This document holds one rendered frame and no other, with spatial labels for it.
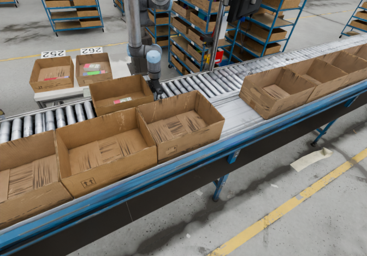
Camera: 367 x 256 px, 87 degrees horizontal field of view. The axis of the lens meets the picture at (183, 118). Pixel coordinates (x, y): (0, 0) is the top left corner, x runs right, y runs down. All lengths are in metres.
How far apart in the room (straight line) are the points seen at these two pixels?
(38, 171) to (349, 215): 2.44
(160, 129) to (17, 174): 0.72
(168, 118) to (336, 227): 1.76
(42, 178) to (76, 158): 0.16
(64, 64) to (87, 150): 1.22
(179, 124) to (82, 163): 0.57
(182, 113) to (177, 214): 0.95
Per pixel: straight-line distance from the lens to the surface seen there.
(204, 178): 1.31
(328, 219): 2.32
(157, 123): 1.20
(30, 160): 1.23
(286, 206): 2.17
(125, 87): 1.62
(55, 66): 2.21
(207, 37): 1.87
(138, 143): 1.11
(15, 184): 1.19
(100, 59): 2.15
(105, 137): 1.18
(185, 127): 1.18
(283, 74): 1.73
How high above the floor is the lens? 1.75
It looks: 44 degrees down
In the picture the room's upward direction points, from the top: 5 degrees clockwise
